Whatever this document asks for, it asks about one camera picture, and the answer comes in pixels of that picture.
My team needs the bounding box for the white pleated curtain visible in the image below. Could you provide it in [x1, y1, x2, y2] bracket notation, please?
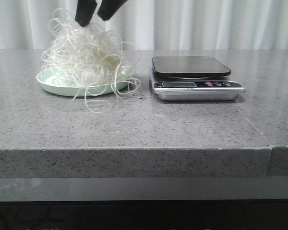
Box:
[0, 0, 288, 50]

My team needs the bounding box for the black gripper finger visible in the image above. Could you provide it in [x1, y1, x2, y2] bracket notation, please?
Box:
[97, 0, 127, 21]
[75, 0, 97, 26]

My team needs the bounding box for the white vermicelli noodle bundle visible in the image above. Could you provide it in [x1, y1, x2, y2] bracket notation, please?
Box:
[40, 12, 142, 114]

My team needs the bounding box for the black silver kitchen scale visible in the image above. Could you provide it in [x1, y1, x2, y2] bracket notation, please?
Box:
[151, 56, 246, 101]

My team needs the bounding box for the light green round plate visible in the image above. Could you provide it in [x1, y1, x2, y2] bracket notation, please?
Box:
[36, 66, 141, 97]

